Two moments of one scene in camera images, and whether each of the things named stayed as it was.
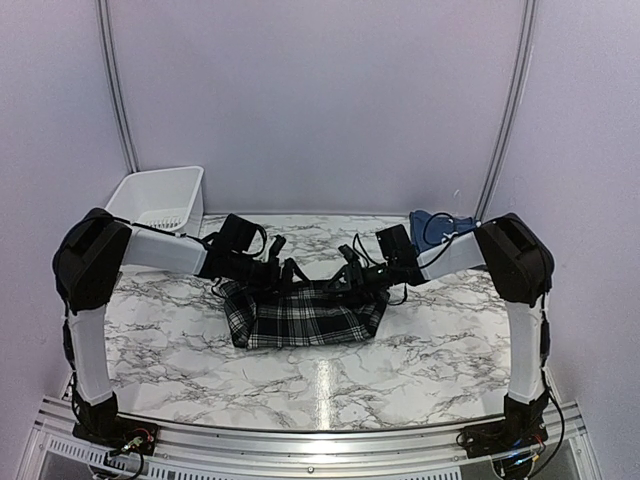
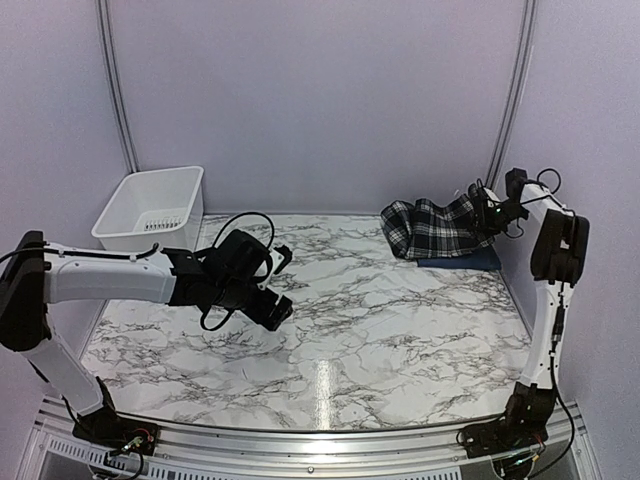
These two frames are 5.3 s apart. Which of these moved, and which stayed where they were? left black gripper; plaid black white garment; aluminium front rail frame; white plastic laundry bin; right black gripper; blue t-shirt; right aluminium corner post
Moved: left black gripper; blue t-shirt; right black gripper; plaid black white garment
Stayed: right aluminium corner post; aluminium front rail frame; white plastic laundry bin
